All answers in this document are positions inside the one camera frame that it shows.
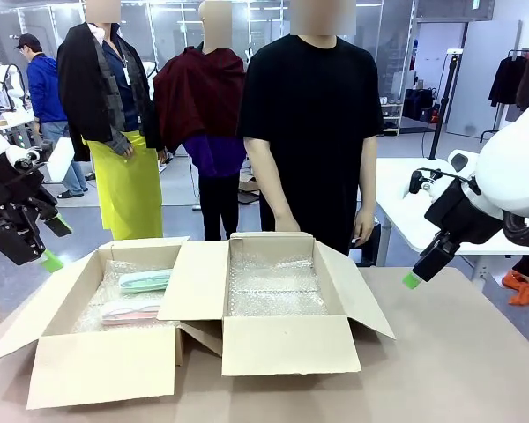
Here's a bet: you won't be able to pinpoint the clear bubble wrap sheet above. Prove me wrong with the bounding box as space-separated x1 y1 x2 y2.
70 259 180 336
225 253 330 318

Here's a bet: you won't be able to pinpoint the person's left hand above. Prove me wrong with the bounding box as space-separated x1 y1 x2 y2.
351 209 376 244

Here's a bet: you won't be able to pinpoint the white flat board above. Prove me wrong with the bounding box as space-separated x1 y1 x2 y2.
47 136 77 185

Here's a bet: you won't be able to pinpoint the orange cloth pile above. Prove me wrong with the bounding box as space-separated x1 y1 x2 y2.
502 268 529 307

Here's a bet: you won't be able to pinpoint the person's right forearm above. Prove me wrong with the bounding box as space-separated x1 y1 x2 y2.
249 174 294 219

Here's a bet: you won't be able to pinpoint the black right arm hose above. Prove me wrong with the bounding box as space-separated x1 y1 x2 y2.
502 210 529 248

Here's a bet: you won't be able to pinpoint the mint green glasses case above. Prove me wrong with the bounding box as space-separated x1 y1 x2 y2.
117 269 174 293

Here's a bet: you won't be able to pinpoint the person's left forearm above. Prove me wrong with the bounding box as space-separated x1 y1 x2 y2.
354 174 378 215

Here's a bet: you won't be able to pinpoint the white low shelf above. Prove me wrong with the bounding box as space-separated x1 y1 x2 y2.
377 101 403 136

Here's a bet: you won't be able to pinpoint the open brown cardboard box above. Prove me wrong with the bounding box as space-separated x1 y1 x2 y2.
157 231 397 378
0 236 190 411

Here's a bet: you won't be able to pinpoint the black tripod stand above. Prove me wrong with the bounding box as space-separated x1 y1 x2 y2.
426 48 465 160

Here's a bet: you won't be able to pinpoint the person's right hand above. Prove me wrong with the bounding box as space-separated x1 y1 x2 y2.
273 211 302 234

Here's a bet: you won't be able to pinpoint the pink glasses case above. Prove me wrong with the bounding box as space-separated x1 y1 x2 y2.
101 301 167 326

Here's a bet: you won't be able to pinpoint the clothes rack with dark garments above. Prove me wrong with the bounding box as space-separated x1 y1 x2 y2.
479 47 529 143

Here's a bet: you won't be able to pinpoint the person in black t-shirt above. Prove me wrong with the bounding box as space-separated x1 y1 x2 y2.
237 0 384 256

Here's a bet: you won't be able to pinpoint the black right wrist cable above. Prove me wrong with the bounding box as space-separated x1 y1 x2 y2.
408 166 481 197

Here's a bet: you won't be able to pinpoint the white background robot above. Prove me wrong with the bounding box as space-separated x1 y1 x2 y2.
0 63 28 112

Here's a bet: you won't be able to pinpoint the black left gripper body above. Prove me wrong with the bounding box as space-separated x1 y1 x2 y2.
0 156 58 222

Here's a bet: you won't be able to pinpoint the black storage cases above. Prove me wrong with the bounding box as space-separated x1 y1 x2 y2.
402 86 438 123

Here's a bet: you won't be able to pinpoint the mannequin with yellow skirt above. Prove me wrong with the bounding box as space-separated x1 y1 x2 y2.
56 0 165 242

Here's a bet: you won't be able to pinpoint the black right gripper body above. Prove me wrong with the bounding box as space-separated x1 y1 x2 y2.
424 178 503 244

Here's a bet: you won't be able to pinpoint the man in blue jacket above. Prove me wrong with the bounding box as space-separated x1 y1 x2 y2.
13 33 90 199

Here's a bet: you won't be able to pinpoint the mannequin with maroon shawl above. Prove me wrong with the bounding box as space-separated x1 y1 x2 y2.
152 0 249 242

